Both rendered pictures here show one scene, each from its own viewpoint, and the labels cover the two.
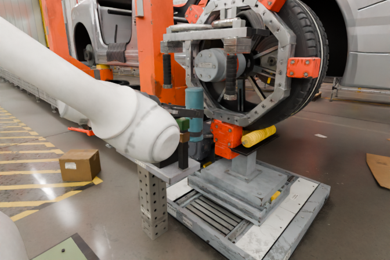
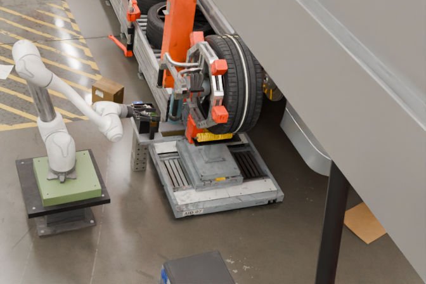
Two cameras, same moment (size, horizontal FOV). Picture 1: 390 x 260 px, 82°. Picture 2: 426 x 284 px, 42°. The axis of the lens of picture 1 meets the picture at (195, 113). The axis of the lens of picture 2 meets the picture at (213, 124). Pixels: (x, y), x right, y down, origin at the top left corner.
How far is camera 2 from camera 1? 2.99 m
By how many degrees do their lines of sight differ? 27
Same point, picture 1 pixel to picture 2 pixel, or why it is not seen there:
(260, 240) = (189, 197)
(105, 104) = (101, 124)
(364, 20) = not seen: hidden behind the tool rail
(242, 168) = (207, 152)
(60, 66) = (92, 115)
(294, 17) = (227, 83)
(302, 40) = (227, 97)
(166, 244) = (139, 177)
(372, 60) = (290, 120)
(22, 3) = not seen: outside the picture
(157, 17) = (177, 20)
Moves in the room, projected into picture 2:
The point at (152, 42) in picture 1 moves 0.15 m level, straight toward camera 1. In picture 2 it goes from (170, 37) to (163, 46)
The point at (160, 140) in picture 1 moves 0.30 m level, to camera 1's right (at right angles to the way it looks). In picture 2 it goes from (113, 137) to (158, 157)
